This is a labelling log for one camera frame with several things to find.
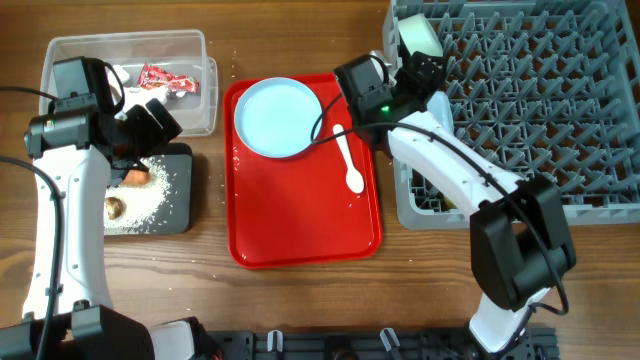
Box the brown mushroom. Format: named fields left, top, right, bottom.
left=105, top=197, right=126, bottom=220

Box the light blue bowl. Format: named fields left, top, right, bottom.
left=426, top=91, right=454, bottom=134

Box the yellow cup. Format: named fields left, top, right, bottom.
left=443, top=196, right=457, bottom=209

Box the white plastic spoon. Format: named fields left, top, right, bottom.
left=332, top=124, right=364, bottom=194

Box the pile of white rice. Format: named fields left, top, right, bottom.
left=104, top=156, right=171, bottom=236

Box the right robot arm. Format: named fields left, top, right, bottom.
left=333, top=52, right=577, bottom=359

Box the light blue plate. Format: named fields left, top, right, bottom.
left=234, top=77, right=322, bottom=159

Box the orange carrot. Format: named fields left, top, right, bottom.
left=121, top=170, right=151, bottom=187

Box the white tissue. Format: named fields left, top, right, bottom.
left=107, top=65, right=168, bottom=115

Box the clear plastic waste bin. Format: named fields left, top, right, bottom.
left=40, top=29, right=219, bottom=137

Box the mint green bowl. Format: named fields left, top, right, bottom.
left=398, top=14, right=444, bottom=57

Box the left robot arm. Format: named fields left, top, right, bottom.
left=1, top=57, right=224, bottom=359

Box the red snack wrapper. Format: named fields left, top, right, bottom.
left=137, top=64, right=200, bottom=94

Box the red plastic tray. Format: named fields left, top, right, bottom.
left=223, top=80, right=383, bottom=269

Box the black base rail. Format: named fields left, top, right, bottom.
left=199, top=327, right=559, bottom=360

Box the black waste tray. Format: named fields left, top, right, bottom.
left=133, top=143, right=193, bottom=235

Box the grey-blue dishwasher rack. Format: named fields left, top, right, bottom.
left=383, top=0, right=639, bottom=225

